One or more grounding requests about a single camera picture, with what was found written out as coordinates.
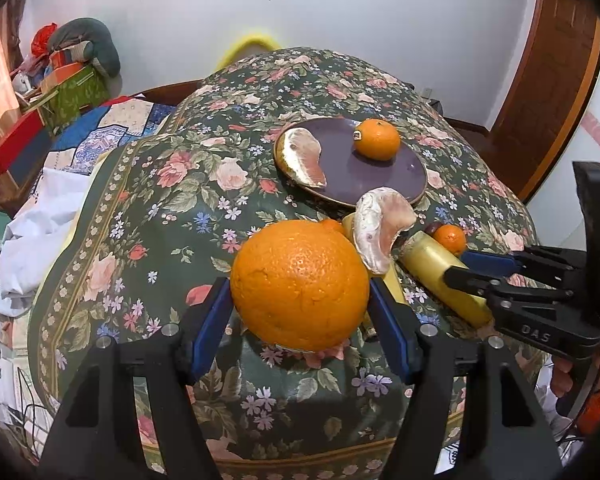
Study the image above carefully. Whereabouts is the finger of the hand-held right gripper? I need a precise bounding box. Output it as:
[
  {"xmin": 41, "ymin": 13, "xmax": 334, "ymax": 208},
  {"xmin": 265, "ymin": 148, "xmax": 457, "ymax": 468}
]
[
  {"xmin": 442, "ymin": 264, "xmax": 558, "ymax": 307},
  {"xmin": 461, "ymin": 247, "xmax": 589, "ymax": 287}
]

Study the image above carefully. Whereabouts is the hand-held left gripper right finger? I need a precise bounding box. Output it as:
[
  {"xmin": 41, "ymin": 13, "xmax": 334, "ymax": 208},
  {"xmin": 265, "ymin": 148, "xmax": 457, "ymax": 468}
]
[{"xmin": 369, "ymin": 277, "xmax": 565, "ymax": 480}]

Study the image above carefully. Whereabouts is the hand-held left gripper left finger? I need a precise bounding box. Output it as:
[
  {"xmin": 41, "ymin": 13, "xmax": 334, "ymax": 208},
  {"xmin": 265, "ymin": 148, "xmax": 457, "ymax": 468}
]
[{"xmin": 37, "ymin": 276, "xmax": 234, "ymax": 480}]

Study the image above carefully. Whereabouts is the large orange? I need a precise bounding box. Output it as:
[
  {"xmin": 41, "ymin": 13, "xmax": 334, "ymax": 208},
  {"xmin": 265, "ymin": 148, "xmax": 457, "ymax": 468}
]
[{"xmin": 230, "ymin": 219, "xmax": 371, "ymax": 353}]

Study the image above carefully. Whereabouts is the purple plate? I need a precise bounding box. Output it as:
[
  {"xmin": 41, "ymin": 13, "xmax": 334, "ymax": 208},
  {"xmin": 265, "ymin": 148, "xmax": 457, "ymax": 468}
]
[{"xmin": 272, "ymin": 117, "xmax": 428, "ymax": 209}]

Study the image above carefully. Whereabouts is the person's right hand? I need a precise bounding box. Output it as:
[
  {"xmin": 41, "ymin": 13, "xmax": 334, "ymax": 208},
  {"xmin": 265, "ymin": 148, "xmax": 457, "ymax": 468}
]
[{"xmin": 549, "ymin": 356, "xmax": 577, "ymax": 417}]

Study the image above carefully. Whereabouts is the peeled pomelo segment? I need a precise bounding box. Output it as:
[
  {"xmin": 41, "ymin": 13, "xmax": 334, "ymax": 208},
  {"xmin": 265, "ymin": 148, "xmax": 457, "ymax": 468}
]
[
  {"xmin": 354, "ymin": 187, "xmax": 418, "ymax": 276},
  {"xmin": 276, "ymin": 127, "xmax": 329, "ymax": 189}
]

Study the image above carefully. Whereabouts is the floral tablecloth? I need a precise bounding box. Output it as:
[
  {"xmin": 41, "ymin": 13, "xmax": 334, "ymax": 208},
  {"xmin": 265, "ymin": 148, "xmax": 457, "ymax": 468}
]
[{"xmin": 27, "ymin": 46, "xmax": 551, "ymax": 480}]

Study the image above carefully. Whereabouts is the small orange with sticker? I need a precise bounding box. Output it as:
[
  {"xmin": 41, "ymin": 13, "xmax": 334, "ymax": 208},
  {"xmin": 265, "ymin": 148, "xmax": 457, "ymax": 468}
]
[{"xmin": 353, "ymin": 118, "xmax": 401, "ymax": 162}]

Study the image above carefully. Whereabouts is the wooden door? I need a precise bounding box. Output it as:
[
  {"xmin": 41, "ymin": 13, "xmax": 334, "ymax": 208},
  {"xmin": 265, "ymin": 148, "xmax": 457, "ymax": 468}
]
[{"xmin": 489, "ymin": 0, "xmax": 600, "ymax": 206}]

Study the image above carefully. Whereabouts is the white cloth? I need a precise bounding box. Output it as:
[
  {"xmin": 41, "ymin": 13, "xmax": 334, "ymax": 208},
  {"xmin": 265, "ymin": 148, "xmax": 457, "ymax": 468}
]
[{"xmin": 0, "ymin": 162, "xmax": 98, "ymax": 317}]

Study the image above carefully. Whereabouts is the patchwork quilt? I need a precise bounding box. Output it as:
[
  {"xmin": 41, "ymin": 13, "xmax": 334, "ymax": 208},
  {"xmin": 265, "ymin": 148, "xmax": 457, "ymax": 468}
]
[{"xmin": 42, "ymin": 94, "xmax": 182, "ymax": 177}]

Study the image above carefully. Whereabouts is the green patterned box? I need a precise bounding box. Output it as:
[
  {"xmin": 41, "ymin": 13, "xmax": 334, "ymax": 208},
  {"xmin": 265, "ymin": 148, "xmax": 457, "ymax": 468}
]
[{"xmin": 41, "ymin": 66, "xmax": 112, "ymax": 128}]

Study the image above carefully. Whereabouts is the red box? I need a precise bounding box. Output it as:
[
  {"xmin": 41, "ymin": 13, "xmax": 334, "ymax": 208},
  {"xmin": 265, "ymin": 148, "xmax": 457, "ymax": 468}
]
[{"xmin": 0, "ymin": 109, "xmax": 47, "ymax": 177}]

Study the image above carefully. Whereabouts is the yellow chair back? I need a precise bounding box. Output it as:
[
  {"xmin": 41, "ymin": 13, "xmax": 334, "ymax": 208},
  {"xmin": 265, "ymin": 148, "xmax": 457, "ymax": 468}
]
[{"xmin": 214, "ymin": 34, "xmax": 282, "ymax": 70}]

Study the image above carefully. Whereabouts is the red plastic bag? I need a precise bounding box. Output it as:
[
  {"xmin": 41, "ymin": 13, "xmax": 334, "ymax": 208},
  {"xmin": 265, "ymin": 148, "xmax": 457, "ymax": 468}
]
[{"xmin": 31, "ymin": 23, "xmax": 59, "ymax": 56}]

